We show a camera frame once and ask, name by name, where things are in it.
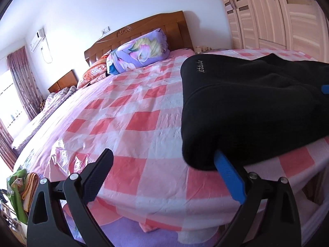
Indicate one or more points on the white air conditioner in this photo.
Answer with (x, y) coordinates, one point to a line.
(38, 38)

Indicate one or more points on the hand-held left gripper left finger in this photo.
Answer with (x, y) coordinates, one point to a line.
(95, 180)

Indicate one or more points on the wall socket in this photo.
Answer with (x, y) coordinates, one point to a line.
(105, 30)

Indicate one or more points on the grey patterned blanket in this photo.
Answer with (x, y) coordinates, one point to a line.
(51, 105)

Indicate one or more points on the orange floral pillow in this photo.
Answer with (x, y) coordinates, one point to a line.
(92, 73)

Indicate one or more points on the light wooden wardrobe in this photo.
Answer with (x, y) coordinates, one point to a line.
(295, 18)

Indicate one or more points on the purple floral folded quilt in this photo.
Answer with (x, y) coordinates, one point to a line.
(138, 52)

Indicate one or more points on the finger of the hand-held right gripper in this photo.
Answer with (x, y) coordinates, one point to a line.
(325, 89)

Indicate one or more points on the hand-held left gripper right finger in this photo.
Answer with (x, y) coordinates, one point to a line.
(231, 177)

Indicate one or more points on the bed with pink checked sheet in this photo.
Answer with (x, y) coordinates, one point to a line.
(128, 113)

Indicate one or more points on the pink patterned curtain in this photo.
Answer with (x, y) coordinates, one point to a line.
(25, 82)

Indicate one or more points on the black pants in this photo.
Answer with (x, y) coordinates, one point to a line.
(244, 108)

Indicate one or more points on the purple cloth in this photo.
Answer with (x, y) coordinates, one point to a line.
(133, 234)

